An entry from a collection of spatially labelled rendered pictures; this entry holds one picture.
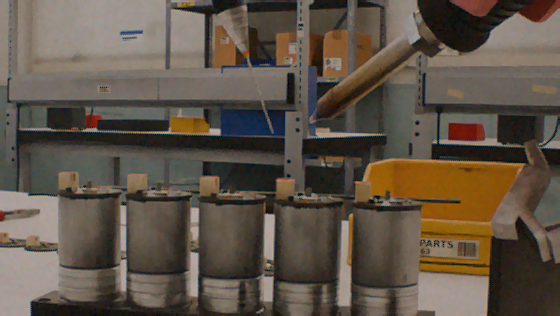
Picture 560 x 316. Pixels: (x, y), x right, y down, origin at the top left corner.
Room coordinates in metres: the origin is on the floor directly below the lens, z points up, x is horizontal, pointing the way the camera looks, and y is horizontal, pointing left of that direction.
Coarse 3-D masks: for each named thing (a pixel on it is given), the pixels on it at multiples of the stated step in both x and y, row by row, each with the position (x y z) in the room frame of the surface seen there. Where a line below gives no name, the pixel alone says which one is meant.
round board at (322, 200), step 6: (300, 192) 0.31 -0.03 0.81; (288, 198) 0.30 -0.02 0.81; (294, 198) 0.30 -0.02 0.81; (318, 198) 0.31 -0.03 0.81; (324, 198) 0.31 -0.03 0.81; (330, 198) 0.30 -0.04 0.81; (336, 198) 0.31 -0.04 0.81; (282, 204) 0.30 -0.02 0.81; (288, 204) 0.30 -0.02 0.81; (294, 204) 0.30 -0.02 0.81; (300, 204) 0.30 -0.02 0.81; (306, 204) 0.30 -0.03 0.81; (312, 204) 0.30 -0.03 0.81; (318, 204) 0.30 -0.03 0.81; (324, 204) 0.30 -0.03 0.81; (330, 204) 0.30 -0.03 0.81; (336, 204) 0.30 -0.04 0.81
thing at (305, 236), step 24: (288, 216) 0.30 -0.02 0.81; (312, 216) 0.30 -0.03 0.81; (336, 216) 0.30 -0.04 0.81; (288, 240) 0.30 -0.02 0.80; (312, 240) 0.30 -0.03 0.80; (336, 240) 0.30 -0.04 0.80; (288, 264) 0.30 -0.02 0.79; (312, 264) 0.30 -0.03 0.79; (336, 264) 0.30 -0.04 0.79; (288, 288) 0.30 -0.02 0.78; (312, 288) 0.30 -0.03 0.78; (336, 288) 0.30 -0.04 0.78; (288, 312) 0.30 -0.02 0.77; (312, 312) 0.30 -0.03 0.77; (336, 312) 0.30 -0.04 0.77
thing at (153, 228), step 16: (160, 192) 0.32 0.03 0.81; (128, 208) 0.32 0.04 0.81; (144, 208) 0.31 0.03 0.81; (160, 208) 0.31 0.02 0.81; (176, 208) 0.31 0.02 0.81; (128, 224) 0.32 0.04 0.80; (144, 224) 0.31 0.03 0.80; (160, 224) 0.31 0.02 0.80; (176, 224) 0.31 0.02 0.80; (128, 240) 0.32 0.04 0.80; (144, 240) 0.31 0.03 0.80; (160, 240) 0.31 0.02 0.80; (176, 240) 0.31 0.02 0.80; (128, 256) 0.32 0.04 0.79; (144, 256) 0.31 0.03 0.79; (160, 256) 0.31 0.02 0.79; (176, 256) 0.31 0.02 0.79; (128, 272) 0.32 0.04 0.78; (144, 272) 0.31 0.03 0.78; (160, 272) 0.31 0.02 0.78; (176, 272) 0.31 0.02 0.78; (128, 288) 0.32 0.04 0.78; (144, 288) 0.31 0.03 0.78; (160, 288) 0.31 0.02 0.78; (176, 288) 0.31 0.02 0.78; (128, 304) 0.32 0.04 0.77; (144, 304) 0.31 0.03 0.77; (160, 304) 0.31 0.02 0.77; (176, 304) 0.31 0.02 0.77
